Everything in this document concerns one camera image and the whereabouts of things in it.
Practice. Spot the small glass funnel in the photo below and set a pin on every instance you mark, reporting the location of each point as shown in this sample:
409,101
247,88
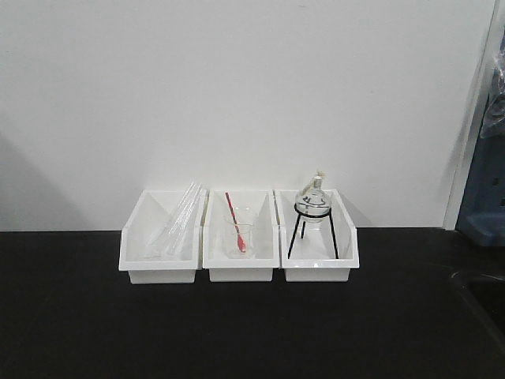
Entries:
155,248

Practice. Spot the white storage bin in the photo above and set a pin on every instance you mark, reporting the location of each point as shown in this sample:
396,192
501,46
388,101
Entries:
266,258
153,210
316,252

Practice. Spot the middle white storage bin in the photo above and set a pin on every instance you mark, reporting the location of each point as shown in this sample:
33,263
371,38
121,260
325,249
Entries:
266,258

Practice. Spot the right white storage bin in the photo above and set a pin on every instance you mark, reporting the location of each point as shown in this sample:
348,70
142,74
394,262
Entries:
316,252

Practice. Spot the red stirring spoon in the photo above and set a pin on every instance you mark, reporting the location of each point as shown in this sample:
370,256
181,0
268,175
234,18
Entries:
240,241

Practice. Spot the black sink basin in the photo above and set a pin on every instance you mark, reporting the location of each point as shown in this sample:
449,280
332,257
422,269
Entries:
483,293

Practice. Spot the clear glass beaker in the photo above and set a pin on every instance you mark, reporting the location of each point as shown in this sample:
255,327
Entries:
246,218

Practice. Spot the blue grey equipment at right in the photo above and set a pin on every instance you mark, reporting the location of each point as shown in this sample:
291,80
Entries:
481,215

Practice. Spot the left white storage bin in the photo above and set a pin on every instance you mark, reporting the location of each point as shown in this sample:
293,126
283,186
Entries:
153,210

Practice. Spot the glass alcohol lamp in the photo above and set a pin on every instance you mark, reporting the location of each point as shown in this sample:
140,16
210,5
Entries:
312,202

